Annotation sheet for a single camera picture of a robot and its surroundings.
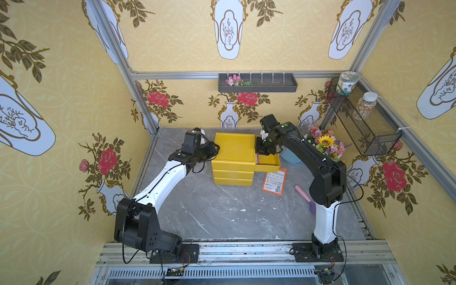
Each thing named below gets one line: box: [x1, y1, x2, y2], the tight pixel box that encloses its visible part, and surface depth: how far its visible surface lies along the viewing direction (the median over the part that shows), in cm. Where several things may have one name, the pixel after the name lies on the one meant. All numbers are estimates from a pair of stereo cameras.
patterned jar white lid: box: [336, 70, 361, 95], surface depth 87 cm
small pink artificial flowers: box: [225, 74, 253, 87], surface depth 89 cm
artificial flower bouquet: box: [304, 124, 353, 161], surface depth 92 cm
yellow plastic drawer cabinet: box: [211, 132, 256, 187], surface depth 85 cm
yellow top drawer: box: [254, 153, 281, 173], surface depth 85 cm
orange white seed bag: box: [261, 168, 288, 197], surface depth 97 cm
